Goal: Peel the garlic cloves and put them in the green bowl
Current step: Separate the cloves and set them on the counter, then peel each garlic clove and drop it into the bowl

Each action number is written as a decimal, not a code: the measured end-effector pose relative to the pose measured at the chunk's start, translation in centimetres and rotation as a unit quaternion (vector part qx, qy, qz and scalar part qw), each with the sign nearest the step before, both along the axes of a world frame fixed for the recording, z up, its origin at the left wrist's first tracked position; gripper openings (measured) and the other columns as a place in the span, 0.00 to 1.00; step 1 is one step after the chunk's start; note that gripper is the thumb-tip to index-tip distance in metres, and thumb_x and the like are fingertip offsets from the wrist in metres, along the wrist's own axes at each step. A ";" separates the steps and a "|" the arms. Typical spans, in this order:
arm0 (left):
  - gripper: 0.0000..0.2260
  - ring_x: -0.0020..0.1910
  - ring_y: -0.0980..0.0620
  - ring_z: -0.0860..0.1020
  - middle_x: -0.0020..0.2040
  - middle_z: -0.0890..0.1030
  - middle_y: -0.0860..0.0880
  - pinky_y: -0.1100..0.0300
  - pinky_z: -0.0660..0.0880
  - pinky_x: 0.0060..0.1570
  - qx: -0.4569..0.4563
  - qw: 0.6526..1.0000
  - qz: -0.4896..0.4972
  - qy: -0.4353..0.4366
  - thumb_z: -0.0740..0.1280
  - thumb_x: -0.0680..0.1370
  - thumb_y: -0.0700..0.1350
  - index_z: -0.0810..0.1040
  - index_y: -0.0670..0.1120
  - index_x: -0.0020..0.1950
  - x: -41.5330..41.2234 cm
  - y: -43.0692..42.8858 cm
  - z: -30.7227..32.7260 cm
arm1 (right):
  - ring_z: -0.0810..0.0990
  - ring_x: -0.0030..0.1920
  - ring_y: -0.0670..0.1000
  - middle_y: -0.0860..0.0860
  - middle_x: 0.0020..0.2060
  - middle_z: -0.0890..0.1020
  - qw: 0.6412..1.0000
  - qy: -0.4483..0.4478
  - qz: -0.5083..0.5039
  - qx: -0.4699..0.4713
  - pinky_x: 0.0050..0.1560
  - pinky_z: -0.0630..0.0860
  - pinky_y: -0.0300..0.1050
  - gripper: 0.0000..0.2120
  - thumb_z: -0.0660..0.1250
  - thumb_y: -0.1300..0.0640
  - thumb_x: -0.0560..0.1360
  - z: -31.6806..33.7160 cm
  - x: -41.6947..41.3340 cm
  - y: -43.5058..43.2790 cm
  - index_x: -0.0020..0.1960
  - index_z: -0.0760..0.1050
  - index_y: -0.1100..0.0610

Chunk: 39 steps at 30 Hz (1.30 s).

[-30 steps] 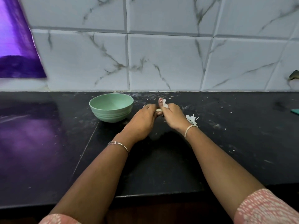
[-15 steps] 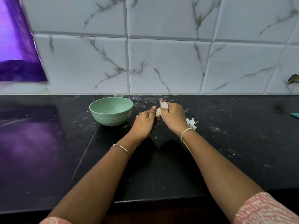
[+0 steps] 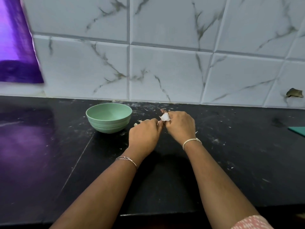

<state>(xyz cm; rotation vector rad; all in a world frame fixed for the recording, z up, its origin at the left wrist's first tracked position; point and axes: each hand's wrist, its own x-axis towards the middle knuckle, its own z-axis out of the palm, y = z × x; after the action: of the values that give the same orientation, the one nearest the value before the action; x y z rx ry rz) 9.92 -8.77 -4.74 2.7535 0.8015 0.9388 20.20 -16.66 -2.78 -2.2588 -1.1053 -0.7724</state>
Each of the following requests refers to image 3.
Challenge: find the purple cloth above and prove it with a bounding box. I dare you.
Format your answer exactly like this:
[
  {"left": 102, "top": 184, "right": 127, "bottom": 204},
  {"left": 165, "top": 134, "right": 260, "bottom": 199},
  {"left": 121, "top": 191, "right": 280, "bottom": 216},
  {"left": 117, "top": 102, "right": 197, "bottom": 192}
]
[{"left": 0, "top": 0, "right": 44, "bottom": 84}]

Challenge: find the pink patterned right sleeve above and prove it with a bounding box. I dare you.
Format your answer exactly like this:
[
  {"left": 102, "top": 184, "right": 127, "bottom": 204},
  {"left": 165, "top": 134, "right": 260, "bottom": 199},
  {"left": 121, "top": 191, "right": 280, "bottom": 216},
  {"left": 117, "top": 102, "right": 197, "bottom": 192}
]
[{"left": 230, "top": 215, "right": 275, "bottom": 229}]

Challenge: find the person's right forearm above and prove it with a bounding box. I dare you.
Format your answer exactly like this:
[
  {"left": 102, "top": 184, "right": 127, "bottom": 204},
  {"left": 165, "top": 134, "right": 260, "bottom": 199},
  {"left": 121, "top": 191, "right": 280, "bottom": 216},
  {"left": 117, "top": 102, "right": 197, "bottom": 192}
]
[{"left": 183, "top": 140, "right": 260, "bottom": 229}]

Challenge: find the person's left forearm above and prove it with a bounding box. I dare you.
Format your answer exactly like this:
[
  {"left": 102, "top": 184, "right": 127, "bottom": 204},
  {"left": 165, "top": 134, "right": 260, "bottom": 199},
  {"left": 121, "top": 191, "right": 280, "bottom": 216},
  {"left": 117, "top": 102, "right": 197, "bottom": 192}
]
[{"left": 49, "top": 152, "right": 146, "bottom": 229}]

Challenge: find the mint green bowl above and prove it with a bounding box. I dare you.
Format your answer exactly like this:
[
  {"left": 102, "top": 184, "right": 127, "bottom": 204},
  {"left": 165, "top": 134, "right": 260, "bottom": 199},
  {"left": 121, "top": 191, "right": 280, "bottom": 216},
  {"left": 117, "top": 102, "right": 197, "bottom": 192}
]
[{"left": 86, "top": 102, "right": 133, "bottom": 135}]

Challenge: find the person's left hand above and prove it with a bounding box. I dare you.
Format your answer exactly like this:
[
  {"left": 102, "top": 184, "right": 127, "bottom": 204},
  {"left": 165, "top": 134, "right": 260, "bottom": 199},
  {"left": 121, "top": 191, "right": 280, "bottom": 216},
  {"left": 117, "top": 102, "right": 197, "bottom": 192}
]
[{"left": 127, "top": 118, "right": 165, "bottom": 161}]

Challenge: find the white garlic bulb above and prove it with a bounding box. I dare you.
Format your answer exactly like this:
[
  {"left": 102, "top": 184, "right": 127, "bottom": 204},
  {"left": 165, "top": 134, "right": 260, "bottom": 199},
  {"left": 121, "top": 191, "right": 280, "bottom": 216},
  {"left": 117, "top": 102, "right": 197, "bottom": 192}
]
[{"left": 159, "top": 109, "right": 171, "bottom": 123}]

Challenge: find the person's right hand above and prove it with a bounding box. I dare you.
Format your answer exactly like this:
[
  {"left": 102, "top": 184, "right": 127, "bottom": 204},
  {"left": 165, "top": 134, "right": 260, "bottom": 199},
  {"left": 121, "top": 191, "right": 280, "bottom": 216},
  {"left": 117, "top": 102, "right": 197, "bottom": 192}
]
[{"left": 161, "top": 110, "right": 197, "bottom": 147}]

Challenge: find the silver wrist bracelet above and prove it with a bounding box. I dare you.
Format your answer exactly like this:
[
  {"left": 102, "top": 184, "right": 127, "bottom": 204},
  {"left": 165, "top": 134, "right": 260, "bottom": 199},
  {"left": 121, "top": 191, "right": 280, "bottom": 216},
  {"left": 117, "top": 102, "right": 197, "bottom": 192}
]
[
  {"left": 115, "top": 155, "right": 138, "bottom": 168},
  {"left": 182, "top": 137, "right": 203, "bottom": 151}
]

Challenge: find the silver right wrist bracelet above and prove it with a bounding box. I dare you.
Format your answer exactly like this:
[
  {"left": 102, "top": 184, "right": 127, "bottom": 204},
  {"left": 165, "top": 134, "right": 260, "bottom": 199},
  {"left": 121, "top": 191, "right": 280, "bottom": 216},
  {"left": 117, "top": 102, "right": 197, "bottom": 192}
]
[{"left": 182, "top": 137, "right": 203, "bottom": 151}]

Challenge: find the green cutting board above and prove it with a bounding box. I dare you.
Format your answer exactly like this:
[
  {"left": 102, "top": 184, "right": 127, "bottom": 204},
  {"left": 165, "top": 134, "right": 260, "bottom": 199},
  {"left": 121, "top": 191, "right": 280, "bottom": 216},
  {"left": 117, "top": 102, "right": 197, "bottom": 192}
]
[{"left": 287, "top": 126, "right": 305, "bottom": 138}]

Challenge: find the silver left wrist bracelet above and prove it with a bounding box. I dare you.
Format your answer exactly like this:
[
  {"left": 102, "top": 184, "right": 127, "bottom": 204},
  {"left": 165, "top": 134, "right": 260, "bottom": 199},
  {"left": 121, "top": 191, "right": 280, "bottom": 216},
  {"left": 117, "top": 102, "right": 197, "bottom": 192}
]
[{"left": 115, "top": 155, "right": 138, "bottom": 168}]

